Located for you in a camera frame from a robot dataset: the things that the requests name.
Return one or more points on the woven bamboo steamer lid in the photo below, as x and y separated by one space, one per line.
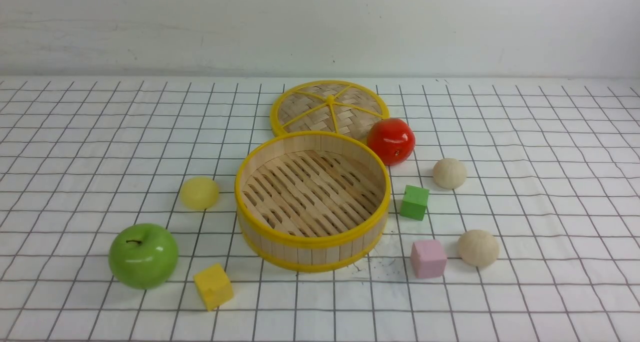
335 106

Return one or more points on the white grid tablecloth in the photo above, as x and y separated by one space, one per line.
552 172

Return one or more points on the pink cube block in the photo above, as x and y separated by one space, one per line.
428 259

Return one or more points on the red tomato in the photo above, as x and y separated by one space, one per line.
392 140

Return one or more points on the green apple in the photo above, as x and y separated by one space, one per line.
143 256

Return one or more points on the yellow bun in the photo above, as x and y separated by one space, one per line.
199 193

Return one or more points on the yellow cube block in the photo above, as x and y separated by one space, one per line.
213 286

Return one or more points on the white bun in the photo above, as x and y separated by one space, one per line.
478 248
449 173

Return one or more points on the green cube block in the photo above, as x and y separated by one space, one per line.
414 202

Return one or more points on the bamboo steamer tray yellow rim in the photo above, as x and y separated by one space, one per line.
312 201

